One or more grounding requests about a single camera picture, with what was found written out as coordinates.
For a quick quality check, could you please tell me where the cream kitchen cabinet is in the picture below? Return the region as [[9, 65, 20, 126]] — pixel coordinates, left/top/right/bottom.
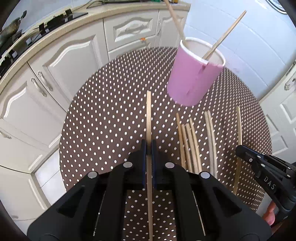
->
[[1, 9, 180, 223]]

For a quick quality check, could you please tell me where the wooden chopstick one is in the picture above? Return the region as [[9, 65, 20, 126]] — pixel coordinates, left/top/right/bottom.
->
[[146, 91, 153, 241]]

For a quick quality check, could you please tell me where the chopstick in cup left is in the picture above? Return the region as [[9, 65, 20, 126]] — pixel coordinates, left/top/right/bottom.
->
[[164, 0, 186, 45]]

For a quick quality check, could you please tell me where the wooden chopstick five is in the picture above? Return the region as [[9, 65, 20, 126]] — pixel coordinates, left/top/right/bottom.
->
[[189, 118, 202, 173]]

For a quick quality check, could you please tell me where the white door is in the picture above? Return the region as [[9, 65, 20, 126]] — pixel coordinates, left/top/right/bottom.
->
[[259, 62, 296, 163]]

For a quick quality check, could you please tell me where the wooden chopstick seven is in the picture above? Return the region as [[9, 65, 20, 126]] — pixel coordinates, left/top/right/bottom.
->
[[208, 110, 218, 179]]

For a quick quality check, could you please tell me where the chopstick in cup right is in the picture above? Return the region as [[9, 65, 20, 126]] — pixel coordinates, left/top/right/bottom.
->
[[203, 10, 247, 61]]

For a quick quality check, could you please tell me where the wooden chopstick eight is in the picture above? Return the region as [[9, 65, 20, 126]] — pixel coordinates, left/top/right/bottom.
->
[[233, 106, 242, 195]]

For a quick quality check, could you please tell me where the wooden chopstick three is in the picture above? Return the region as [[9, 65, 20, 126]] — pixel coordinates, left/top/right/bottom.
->
[[181, 124, 193, 173]]

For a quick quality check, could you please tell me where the brown polka dot tablecloth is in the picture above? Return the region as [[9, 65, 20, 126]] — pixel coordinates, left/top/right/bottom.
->
[[59, 47, 271, 240]]

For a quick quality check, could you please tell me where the wooden chopstick two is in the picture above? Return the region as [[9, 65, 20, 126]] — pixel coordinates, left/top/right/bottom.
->
[[176, 113, 186, 169]]

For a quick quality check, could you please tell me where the pink paper cup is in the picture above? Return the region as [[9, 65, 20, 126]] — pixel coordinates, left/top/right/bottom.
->
[[167, 37, 226, 106]]

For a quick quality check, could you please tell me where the right hand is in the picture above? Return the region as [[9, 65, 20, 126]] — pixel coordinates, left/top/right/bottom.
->
[[263, 201, 276, 225]]

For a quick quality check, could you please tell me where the beige countertop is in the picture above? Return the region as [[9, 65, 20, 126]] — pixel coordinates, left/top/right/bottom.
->
[[0, 0, 191, 93]]

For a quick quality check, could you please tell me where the black gas stove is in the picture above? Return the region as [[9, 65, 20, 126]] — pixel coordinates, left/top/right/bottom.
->
[[1, 9, 88, 77]]

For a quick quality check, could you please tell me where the wooden chopstick four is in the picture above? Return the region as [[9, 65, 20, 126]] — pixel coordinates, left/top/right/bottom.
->
[[186, 123, 199, 174]]

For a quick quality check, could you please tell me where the silver door handle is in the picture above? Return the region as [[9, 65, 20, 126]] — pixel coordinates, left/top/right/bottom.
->
[[284, 75, 296, 91]]

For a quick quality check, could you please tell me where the black wok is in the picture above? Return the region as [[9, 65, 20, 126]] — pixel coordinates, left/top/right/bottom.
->
[[0, 11, 27, 48]]

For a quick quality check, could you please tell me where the chopstick in cup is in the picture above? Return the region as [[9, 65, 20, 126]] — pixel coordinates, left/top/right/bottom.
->
[[203, 10, 247, 61], [164, 0, 186, 45]]

